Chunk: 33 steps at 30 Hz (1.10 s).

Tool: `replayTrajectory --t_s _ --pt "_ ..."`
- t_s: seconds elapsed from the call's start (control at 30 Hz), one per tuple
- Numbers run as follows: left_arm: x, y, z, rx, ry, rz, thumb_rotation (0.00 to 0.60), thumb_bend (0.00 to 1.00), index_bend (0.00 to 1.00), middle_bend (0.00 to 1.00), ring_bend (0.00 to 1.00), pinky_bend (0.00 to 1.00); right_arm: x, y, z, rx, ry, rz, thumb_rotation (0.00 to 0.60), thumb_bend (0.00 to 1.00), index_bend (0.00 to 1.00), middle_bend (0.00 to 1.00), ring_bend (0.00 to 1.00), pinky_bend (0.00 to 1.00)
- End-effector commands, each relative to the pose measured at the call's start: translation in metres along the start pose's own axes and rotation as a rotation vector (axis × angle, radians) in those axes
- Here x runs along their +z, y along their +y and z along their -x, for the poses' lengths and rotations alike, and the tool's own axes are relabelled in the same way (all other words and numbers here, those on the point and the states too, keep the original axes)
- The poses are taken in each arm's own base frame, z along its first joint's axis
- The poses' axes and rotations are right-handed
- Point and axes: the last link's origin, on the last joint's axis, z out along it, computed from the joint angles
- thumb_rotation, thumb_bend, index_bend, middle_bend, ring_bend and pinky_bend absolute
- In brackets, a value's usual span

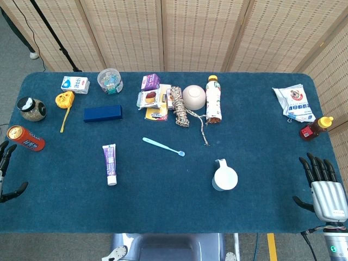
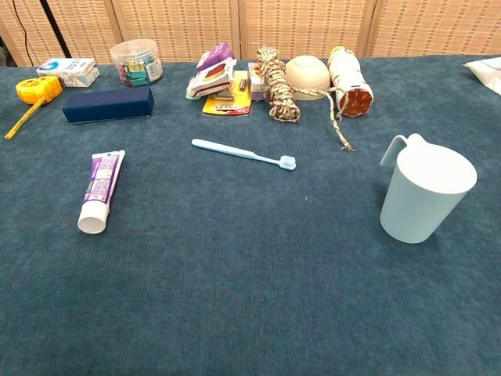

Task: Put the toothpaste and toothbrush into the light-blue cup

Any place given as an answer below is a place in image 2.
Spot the light blue toothbrush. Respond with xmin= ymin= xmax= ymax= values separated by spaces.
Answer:
xmin=191 ymin=138 xmax=297 ymax=172

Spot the purple white toothpaste tube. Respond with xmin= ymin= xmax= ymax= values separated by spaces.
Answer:
xmin=77 ymin=150 xmax=127 ymax=235

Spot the pale blue plastic cup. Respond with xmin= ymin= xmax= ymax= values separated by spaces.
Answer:
xmin=379 ymin=132 xmax=478 ymax=244

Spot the yellow red battery pack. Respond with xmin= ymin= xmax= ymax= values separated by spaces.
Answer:
xmin=201 ymin=70 xmax=252 ymax=118

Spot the small purple white box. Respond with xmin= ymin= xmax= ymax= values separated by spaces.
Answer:
xmin=247 ymin=62 xmax=271 ymax=102

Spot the blue table cloth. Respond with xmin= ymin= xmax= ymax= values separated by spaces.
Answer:
xmin=0 ymin=54 xmax=501 ymax=376

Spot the red white snack packet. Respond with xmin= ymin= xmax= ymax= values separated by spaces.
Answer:
xmin=187 ymin=57 xmax=239 ymax=99

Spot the beige upturned bowl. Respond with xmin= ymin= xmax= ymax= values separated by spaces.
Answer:
xmin=284 ymin=55 xmax=330 ymax=101

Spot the purple white snack packet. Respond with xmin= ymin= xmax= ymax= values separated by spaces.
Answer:
xmin=195 ymin=42 xmax=237 ymax=73

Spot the white bottle with orange base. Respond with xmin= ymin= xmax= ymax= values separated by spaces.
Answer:
xmin=326 ymin=45 xmax=374 ymax=118

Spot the navy blue rectangular box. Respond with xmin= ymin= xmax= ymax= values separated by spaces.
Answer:
xmin=62 ymin=86 xmax=155 ymax=125

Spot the woven bamboo folding screen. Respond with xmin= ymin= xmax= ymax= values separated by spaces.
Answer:
xmin=0 ymin=0 xmax=501 ymax=67

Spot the clear jar of binder clips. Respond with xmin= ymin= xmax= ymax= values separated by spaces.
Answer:
xmin=110 ymin=38 xmax=164 ymax=88

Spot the white blue small carton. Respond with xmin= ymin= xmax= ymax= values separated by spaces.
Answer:
xmin=36 ymin=57 xmax=101 ymax=88

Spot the yellow tape measure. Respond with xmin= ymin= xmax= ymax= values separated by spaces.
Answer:
xmin=4 ymin=76 xmax=64 ymax=141

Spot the black slanted stand pole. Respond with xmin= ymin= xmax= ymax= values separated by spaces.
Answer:
xmin=38 ymin=0 xmax=72 ymax=59

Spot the white plastic bag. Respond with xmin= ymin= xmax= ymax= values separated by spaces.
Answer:
xmin=463 ymin=56 xmax=501 ymax=96

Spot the braided beige brown rope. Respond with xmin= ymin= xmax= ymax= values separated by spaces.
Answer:
xmin=255 ymin=45 xmax=357 ymax=153

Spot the thin black hanging cable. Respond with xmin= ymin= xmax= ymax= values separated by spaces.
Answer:
xmin=11 ymin=0 xmax=36 ymax=67

